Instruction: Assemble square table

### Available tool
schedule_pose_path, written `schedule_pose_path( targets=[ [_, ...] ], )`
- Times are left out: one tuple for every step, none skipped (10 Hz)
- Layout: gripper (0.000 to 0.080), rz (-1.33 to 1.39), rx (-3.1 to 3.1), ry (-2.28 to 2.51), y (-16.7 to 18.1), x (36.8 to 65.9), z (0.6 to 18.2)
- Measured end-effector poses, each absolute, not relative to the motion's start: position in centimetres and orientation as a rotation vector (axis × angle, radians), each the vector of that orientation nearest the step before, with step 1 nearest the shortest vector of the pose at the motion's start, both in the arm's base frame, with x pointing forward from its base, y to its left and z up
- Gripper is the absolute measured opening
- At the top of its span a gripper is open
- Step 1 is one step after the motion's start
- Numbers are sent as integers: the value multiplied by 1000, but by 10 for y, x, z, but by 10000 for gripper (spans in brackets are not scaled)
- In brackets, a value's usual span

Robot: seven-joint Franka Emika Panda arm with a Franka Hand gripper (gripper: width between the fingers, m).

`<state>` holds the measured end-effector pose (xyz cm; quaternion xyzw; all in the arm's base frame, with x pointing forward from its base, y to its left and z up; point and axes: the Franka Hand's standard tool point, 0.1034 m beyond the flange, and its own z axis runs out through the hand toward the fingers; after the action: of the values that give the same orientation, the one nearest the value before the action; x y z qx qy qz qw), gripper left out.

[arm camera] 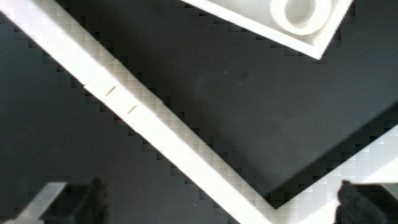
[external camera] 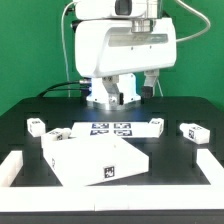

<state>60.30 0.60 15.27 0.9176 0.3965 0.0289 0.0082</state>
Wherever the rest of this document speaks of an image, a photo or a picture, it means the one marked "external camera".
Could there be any white U-shaped obstacle fence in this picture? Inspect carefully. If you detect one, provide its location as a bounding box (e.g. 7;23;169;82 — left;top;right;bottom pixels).
0;149;224;212

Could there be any white marker base plate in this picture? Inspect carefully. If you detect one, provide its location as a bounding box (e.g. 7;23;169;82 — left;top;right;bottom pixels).
71;122;156;138

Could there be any white cable right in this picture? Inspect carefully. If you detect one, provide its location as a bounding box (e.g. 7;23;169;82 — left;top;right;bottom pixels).
161;0;212;44

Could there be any white cable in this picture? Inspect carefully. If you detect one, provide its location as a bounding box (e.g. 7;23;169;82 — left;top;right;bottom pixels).
60;1;78;98
161;0;212;44

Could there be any white cable left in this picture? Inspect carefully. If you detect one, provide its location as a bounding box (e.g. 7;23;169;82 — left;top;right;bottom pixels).
60;1;78;98

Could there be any white square tabletop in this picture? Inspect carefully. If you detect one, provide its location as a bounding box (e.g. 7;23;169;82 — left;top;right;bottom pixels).
43;135;149;187

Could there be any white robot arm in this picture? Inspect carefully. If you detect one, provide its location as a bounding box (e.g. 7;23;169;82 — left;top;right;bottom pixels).
75;0;176;110

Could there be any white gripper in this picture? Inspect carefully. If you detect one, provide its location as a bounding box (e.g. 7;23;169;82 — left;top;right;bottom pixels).
75;18;176;104

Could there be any black cable at base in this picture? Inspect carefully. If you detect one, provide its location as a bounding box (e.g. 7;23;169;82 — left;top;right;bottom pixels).
37;79;93;98

